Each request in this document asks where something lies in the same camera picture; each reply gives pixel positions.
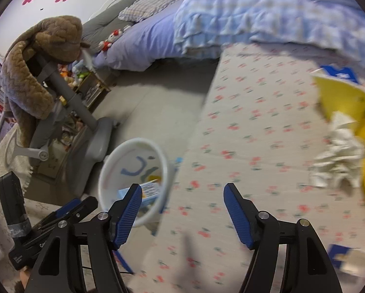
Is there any grey padded headboard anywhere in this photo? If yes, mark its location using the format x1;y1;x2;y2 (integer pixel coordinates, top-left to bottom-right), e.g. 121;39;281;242
81;0;171;50

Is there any pile of colourful plush toys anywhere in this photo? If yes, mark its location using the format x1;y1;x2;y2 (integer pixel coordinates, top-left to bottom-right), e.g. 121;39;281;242
58;60;92;88

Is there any crumpled white tissue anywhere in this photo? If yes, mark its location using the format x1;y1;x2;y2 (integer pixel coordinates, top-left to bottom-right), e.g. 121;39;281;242
309;111;365;196

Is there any red white plush toy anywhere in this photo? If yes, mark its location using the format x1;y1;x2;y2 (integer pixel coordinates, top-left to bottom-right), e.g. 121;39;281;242
98;29;123;52

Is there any blue plaid quilt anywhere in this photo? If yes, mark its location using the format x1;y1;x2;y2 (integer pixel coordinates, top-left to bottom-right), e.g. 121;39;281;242
173;0;365;71

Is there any white plastic bin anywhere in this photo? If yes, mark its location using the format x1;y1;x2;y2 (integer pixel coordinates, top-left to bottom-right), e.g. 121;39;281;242
98;138;174;228

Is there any blue snack packet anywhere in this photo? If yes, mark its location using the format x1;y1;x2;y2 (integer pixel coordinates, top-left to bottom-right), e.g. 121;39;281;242
319;65;360;85
327;243;359;273

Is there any black cable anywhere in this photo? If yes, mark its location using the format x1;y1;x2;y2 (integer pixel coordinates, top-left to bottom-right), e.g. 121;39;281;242
80;265;134;275

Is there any bed with lilac sheet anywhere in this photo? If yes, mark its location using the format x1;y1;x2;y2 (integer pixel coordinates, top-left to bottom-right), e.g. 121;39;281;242
92;0;223;71

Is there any floral cherry print mattress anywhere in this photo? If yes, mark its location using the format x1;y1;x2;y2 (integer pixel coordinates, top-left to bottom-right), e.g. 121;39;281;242
130;42;365;293

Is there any wooden bedside shelf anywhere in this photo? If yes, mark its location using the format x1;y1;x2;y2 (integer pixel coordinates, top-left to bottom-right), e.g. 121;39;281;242
74;69;111;111

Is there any grey desk chair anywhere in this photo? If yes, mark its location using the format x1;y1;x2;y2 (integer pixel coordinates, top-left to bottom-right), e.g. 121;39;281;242
3;48;121;196

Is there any yellow plastic packet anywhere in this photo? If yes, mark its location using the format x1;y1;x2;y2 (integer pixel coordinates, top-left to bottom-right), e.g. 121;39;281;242
312;70;365;216

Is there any plaid pillow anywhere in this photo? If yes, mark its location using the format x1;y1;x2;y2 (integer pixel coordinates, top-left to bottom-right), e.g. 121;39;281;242
118;0;183;24

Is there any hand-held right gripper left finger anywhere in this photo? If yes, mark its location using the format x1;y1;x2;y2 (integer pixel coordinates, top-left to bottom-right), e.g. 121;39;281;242
23;184;143;293

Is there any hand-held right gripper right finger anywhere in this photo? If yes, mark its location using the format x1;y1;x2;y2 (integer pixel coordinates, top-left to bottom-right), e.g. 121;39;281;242
223;182;343;293

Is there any blue white carton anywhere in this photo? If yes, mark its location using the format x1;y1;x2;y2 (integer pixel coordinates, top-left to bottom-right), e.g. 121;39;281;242
118;181;163;213

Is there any brown fleece coat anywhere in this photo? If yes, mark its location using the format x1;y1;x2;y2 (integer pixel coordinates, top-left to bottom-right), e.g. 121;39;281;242
0;15;90;147

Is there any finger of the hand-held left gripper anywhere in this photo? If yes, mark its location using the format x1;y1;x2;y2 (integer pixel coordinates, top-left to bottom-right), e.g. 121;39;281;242
32;196;99;245

